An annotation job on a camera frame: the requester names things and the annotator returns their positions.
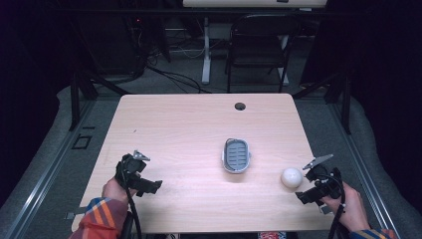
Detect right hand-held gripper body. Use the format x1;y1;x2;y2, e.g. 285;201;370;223
302;153;343;201

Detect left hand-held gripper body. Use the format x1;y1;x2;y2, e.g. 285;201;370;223
114;149;151;191

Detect person's left hand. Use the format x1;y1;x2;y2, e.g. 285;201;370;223
101;176;139;205

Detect person's right hand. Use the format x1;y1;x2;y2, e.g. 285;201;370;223
319;181;371;234

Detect white round soap ball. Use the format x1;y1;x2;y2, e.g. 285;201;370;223
280;166;304;190

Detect red patterned cloth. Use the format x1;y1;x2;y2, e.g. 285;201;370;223
257;231;288;239

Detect grey tape strip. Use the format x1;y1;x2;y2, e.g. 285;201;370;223
64;206;89;221

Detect black metal stand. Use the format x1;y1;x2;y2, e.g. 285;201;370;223
291;70;353;135
68;70;131;132

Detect grey soap dish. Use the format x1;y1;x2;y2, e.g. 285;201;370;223
221;136;253;175

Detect dark computer tower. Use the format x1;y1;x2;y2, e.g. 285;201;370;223
78;11;148;77

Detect black folding chair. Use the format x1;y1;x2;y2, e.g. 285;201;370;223
225;13;303;95

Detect white background desk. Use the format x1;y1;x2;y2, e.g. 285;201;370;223
181;0;328;87

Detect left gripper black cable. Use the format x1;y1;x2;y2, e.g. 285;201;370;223
119;158;144;239

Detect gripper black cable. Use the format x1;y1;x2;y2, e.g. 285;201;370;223
119;158;144;239
317;172;348;239

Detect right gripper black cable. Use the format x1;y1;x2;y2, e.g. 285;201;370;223
317;172;348;239

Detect aluminium floor rail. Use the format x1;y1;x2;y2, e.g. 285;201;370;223
327;102;403;239
0;99;98;239

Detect black floor cables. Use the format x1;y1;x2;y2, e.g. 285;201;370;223
132;39;213;96

